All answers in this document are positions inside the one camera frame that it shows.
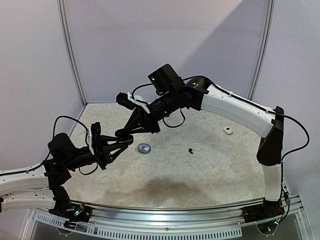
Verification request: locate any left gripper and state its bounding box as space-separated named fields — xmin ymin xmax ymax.
xmin=64 ymin=135 xmax=128 ymax=171

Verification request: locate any black charging case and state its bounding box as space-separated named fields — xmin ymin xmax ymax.
xmin=114 ymin=129 xmax=134 ymax=145

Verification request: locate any purple round charging case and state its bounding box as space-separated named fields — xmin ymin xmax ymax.
xmin=137 ymin=143 xmax=151 ymax=154

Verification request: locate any white earbud charging case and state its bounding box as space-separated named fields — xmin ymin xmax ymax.
xmin=223 ymin=126 xmax=233 ymax=135

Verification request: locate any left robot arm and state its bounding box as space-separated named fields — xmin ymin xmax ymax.
xmin=0 ymin=122 xmax=134 ymax=217

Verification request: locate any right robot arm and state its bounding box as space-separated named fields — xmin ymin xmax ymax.
xmin=115 ymin=64 xmax=284 ymax=218

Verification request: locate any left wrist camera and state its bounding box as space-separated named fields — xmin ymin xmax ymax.
xmin=86 ymin=122 xmax=101 ymax=155

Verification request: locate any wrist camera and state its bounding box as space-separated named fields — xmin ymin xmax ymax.
xmin=86 ymin=122 xmax=101 ymax=155
xmin=116 ymin=92 xmax=150 ymax=114

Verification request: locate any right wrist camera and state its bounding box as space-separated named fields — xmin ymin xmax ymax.
xmin=116 ymin=92 xmax=150 ymax=114

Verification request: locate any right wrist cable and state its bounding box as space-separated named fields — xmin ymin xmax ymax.
xmin=131 ymin=83 xmax=155 ymax=97

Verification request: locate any wrist cable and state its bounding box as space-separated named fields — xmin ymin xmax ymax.
xmin=131 ymin=83 xmax=155 ymax=97
xmin=42 ymin=115 xmax=90 ymax=171

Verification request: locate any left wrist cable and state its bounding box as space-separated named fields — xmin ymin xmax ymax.
xmin=42 ymin=115 xmax=90 ymax=171

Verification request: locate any aluminium front rail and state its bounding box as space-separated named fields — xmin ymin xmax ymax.
xmin=21 ymin=192 xmax=312 ymax=240

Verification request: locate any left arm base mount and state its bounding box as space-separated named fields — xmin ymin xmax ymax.
xmin=48 ymin=199 xmax=93 ymax=230

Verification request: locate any left frame post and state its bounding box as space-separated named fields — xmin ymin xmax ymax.
xmin=57 ymin=0 xmax=88 ymax=107

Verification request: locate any frame post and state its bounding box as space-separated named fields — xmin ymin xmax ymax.
xmin=247 ymin=0 xmax=275 ymax=100
xmin=57 ymin=0 xmax=88 ymax=107

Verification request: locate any right frame post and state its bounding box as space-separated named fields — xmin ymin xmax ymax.
xmin=247 ymin=0 xmax=275 ymax=100

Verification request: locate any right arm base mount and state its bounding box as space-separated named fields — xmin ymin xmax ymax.
xmin=242 ymin=198 xmax=291 ymax=225

